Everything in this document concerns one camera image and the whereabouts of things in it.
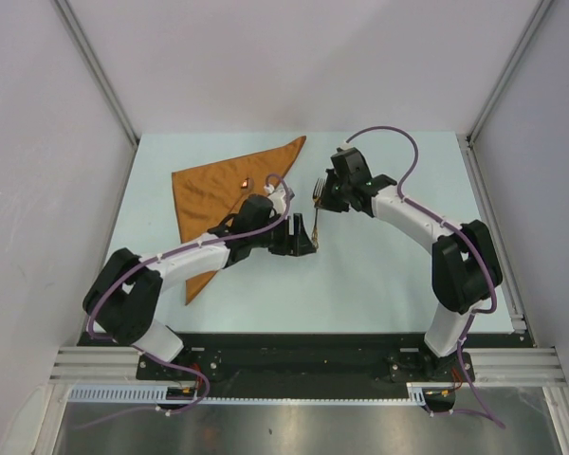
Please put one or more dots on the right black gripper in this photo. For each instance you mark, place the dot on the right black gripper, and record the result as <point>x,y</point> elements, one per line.
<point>326,203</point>

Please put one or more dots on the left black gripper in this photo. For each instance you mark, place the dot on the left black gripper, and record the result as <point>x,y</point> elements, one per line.
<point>295,244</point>

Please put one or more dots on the gold fork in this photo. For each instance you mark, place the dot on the gold fork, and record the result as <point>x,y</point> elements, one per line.
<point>316,196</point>

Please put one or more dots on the copper spoon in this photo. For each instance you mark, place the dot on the copper spoon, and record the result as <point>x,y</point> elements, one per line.
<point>229,208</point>

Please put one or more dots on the orange cloth napkin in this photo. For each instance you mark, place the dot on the orange cloth napkin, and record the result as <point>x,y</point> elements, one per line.
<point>196,189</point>

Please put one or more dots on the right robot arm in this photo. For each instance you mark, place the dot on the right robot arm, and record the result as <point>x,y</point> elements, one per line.
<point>465,270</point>

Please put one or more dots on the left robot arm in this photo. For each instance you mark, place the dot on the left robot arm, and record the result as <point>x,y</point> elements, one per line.
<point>123,298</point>

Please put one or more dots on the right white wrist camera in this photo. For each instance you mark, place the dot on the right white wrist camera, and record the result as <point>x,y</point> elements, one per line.
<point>345,146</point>

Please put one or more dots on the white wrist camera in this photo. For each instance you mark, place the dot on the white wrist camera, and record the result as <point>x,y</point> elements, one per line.
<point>280,198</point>
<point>345,146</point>

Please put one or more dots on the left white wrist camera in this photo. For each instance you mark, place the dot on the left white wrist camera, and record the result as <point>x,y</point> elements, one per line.
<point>280,198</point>

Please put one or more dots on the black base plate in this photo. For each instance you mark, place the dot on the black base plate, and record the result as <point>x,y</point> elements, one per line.
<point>319,367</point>

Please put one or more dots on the aluminium frame rail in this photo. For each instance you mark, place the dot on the aluminium frame rail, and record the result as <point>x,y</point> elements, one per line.
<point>517,367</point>

